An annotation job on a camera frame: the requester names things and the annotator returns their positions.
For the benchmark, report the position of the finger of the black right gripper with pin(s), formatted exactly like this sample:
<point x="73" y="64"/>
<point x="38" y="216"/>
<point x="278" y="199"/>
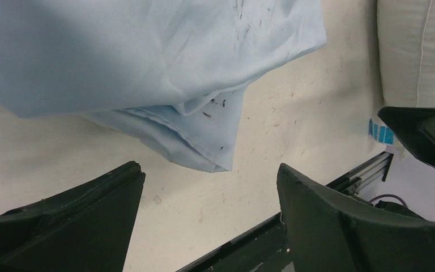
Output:
<point x="415" y="130"/>

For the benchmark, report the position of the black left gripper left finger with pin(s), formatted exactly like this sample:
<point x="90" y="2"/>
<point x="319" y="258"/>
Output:
<point x="86" y="228"/>

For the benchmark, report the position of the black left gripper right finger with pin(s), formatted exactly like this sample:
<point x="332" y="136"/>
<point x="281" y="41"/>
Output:
<point x="380" y="240"/>

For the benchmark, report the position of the white pillow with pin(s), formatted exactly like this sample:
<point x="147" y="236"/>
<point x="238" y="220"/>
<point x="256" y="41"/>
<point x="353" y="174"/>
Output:
<point x="406" y="37"/>

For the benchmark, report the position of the light blue pillowcase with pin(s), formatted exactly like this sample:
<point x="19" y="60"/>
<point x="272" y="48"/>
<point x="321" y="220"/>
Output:
<point x="170" y="73"/>

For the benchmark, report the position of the blue pillow label tag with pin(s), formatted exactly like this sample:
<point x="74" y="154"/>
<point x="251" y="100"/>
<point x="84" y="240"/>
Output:
<point x="380" y="132"/>

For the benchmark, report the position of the aluminium table edge rail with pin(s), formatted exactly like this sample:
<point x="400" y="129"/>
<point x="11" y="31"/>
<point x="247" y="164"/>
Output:
<point x="308" y="233"/>

